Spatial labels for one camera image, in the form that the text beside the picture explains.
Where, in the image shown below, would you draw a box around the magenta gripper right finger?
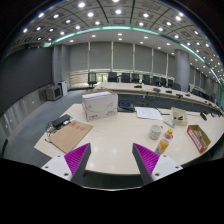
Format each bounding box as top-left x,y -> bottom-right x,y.
132,143 -> 159,185

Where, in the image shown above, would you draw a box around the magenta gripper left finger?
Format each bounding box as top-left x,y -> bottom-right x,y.
64,143 -> 91,185

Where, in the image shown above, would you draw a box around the yellow drink bottle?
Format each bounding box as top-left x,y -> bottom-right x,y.
155,129 -> 173,155

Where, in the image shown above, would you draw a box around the flat brown cardboard sheet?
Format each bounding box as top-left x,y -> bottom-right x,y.
49,121 -> 93,153

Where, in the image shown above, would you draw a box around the white patterned mug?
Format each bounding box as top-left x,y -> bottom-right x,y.
148,125 -> 163,140

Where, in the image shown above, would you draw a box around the white remote control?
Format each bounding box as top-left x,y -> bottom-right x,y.
163,119 -> 175,128

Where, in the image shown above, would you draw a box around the white paper sheets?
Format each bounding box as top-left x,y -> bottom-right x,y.
136,107 -> 162,120

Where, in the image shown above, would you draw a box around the clear plastic bag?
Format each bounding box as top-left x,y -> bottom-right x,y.
171,107 -> 188,126

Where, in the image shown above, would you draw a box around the open red cardboard box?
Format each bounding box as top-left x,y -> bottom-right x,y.
187,125 -> 211,153

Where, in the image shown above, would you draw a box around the white cardboard box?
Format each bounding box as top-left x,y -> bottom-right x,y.
82,91 -> 118,121

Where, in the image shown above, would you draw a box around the long curved conference desk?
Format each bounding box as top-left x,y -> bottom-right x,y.
95,82 -> 224,114

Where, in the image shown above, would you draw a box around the grey box on floor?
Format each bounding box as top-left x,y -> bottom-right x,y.
45,86 -> 62,101

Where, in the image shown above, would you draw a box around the black office chair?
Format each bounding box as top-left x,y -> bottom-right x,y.
87,72 -> 97,89

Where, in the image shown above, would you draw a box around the black power adapter with cables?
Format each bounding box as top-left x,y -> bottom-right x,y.
46,114 -> 71,136

